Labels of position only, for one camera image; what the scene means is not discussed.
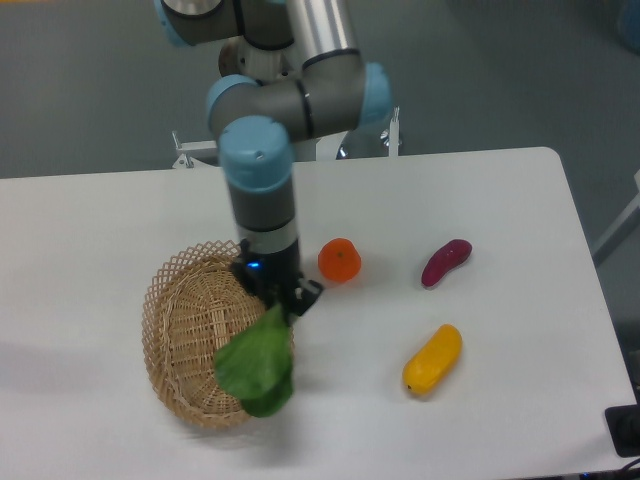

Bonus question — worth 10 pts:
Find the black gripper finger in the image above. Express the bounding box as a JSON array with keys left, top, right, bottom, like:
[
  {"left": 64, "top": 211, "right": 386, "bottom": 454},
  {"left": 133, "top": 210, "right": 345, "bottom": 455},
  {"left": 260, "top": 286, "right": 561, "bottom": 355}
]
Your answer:
[
  {"left": 230, "top": 262, "right": 273, "bottom": 306},
  {"left": 285, "top": 275, "right": 324, "bottom": 317}
]

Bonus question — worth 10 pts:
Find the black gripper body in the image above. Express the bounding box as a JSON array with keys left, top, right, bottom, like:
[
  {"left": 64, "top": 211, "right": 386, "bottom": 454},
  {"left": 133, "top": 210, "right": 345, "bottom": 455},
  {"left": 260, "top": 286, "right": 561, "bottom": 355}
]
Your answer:
[{"left": 238, "top": 239, "right": 301, "bottom": 305}]

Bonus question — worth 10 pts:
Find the green bok choy vegetable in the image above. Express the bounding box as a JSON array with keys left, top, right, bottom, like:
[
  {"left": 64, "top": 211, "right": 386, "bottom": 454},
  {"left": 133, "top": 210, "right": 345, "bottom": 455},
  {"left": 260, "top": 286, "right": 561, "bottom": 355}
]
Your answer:
[{"left": 214, "top": 304, "right": 294, "bottom": 418}]

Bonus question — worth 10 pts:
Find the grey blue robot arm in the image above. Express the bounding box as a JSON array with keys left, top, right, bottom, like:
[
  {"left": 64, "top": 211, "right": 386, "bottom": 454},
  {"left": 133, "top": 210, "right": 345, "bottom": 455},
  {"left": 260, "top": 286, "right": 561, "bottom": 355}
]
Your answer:
[{"left": 155, "top": 1, "right": 393, "bottom": 316}]

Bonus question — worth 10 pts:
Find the woven wicker basket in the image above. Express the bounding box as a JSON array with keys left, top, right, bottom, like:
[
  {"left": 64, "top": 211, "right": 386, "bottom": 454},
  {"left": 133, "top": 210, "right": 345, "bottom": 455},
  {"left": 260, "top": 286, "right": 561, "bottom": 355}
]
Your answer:
[{"left": 142, "top": 241, "right": 294, "bottom": 429}]

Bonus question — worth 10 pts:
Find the orange tangerine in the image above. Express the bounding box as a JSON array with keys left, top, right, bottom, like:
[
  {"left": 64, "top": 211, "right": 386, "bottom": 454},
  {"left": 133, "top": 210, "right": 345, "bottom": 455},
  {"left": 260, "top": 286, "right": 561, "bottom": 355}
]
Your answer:
[{"left": 317, "top": 238, "right": 362, "bottom": 283}]

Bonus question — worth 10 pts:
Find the yellow mango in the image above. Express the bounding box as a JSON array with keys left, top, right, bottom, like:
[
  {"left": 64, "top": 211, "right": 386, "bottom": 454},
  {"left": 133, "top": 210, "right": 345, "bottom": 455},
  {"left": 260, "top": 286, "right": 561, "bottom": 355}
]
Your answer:
[{"left": 402, "top": 324, "right": 463, "bottom": 396}]

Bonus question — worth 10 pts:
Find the purple sweet potato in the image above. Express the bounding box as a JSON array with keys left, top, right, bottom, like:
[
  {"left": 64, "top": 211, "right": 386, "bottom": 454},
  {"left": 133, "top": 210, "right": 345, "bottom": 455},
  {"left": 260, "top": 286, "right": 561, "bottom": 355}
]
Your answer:
[{"left": 421, "top": 239, "right": 473, "bottom": 289}]

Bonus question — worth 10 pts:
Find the white table leg right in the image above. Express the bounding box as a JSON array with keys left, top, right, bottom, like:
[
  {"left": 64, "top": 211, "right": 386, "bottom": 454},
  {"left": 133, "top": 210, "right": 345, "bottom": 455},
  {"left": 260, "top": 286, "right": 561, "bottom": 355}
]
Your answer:
[{"left": 591, "top": 171, "right": 639, "bottom": 268}]

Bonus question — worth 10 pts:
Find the black device at table edge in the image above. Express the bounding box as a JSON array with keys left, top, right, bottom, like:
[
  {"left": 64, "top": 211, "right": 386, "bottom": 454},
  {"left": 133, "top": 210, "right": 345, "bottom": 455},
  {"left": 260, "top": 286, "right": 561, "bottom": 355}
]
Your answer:
[{"left": 605, "top": 404, "right": 639, "bottom": 458}]

